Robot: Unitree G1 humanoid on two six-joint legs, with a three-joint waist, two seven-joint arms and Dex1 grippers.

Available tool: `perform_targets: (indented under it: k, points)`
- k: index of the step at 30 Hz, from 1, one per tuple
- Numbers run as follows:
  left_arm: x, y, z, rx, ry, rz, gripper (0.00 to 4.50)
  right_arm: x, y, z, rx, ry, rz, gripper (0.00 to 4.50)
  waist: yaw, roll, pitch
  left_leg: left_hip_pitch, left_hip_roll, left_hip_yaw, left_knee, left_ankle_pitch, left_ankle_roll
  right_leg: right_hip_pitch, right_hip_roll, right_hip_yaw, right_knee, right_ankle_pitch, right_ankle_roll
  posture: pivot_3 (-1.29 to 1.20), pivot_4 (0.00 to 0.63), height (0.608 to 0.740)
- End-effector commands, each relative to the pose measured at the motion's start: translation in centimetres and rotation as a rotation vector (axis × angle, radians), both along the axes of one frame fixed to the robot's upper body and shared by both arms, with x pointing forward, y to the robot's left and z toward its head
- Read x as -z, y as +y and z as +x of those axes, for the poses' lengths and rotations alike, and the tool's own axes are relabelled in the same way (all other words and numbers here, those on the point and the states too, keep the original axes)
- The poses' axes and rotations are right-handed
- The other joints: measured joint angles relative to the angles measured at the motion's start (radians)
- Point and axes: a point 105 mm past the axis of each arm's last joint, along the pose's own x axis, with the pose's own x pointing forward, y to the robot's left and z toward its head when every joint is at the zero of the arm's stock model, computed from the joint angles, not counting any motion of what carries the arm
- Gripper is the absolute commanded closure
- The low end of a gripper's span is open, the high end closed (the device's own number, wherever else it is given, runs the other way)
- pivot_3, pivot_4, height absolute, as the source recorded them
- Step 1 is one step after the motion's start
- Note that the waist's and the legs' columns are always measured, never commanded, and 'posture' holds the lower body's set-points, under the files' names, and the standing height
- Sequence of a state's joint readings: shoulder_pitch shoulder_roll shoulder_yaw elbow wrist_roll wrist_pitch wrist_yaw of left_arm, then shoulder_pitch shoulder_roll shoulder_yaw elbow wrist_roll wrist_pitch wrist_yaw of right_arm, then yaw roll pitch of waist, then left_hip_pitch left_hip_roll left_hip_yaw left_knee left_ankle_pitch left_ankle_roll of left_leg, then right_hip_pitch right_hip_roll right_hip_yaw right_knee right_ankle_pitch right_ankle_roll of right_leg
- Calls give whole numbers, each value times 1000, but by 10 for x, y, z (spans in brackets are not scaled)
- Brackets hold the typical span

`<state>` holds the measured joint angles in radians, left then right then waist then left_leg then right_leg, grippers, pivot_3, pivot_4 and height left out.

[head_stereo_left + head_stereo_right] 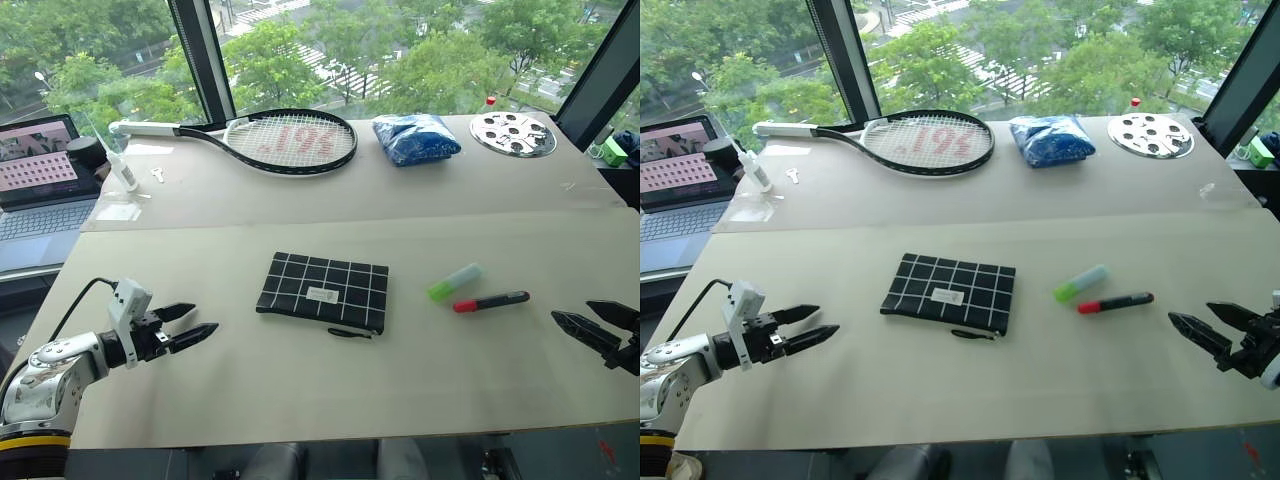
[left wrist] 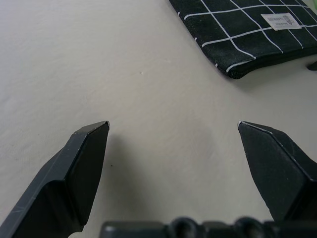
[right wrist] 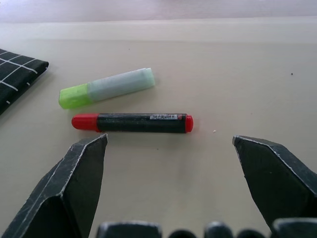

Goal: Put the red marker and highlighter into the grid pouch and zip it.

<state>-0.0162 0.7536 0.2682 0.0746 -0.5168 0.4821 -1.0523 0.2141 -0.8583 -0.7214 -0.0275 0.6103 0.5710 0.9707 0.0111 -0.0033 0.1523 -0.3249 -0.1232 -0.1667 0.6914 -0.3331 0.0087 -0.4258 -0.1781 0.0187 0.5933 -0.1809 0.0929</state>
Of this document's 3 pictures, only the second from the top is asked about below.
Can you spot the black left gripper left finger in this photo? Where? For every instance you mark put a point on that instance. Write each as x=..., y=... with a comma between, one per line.
x=74, y=178

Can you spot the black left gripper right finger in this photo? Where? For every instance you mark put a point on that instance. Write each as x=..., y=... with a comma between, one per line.
x=277, y=173

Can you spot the black grid-pattern pouch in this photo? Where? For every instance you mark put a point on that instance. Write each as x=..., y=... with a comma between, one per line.
x=235, y=24

